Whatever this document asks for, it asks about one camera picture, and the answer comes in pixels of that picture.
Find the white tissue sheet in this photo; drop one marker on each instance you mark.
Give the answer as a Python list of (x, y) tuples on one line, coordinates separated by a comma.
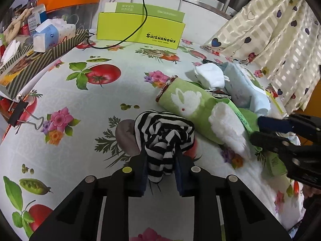
[(10, 49)]

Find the white fluffy sock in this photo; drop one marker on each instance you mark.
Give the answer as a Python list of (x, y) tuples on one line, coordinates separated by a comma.
[(225, 125)]

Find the lime green cardboard box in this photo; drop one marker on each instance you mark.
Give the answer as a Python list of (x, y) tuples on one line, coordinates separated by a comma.
[(140, 32)]

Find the striped cardboard box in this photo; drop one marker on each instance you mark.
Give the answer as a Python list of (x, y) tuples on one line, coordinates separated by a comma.
[(37, 62)]

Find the beige braided plush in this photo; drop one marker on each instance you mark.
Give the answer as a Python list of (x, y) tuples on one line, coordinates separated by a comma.
[(15, 25)]

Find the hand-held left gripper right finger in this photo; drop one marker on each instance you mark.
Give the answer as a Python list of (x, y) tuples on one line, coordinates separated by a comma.
[(179, 180)]

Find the white blue medicine box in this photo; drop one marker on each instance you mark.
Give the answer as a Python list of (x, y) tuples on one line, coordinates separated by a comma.
[(37, 17)]

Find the green rabbit print towel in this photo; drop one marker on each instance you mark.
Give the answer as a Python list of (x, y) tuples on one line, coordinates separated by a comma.
[(190, 100)]

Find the cream heart print curtain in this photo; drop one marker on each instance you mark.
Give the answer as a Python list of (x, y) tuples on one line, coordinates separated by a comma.
[(270, 30)]

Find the white socks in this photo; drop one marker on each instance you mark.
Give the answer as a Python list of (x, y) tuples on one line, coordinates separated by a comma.
[(208, 76)]

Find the black binder clip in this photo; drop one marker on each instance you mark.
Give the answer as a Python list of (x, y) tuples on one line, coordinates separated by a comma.
[(17, 114)]

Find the clear plastic storage box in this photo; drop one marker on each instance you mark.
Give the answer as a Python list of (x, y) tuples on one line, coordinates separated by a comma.
[(80, 15)]

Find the flat light green box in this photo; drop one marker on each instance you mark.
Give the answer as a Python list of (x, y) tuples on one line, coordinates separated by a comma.
[(150, 10)]

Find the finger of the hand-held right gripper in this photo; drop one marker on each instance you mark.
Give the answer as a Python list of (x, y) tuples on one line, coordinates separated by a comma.
[(273, 124), (265, 141)]

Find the green cloth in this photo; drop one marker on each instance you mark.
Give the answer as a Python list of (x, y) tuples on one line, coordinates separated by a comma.
[(275, 165)]

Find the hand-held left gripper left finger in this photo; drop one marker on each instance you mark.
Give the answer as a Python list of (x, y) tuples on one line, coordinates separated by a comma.
[(141, 178)]

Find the light blue cloth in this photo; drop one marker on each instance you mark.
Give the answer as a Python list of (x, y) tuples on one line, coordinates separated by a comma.
[(240, 90)]

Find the blue white tissue pack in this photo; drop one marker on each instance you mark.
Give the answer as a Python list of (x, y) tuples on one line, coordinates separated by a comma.
[(55, 34)]

